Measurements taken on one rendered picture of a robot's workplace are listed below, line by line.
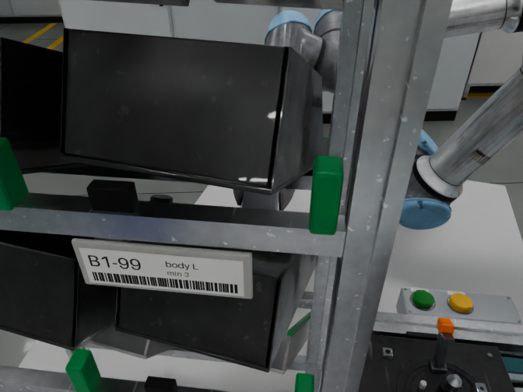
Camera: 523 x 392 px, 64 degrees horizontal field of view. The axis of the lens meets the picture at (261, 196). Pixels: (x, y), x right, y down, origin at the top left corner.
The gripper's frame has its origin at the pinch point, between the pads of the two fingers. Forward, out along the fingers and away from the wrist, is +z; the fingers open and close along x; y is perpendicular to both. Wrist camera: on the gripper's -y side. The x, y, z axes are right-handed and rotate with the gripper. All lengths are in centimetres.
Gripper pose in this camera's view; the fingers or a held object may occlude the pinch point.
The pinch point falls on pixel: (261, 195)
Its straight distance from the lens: 53.4
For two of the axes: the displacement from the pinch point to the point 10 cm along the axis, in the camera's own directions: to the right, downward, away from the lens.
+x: -9.9, -1.3, 0.5
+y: -0.2, 4.8, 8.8
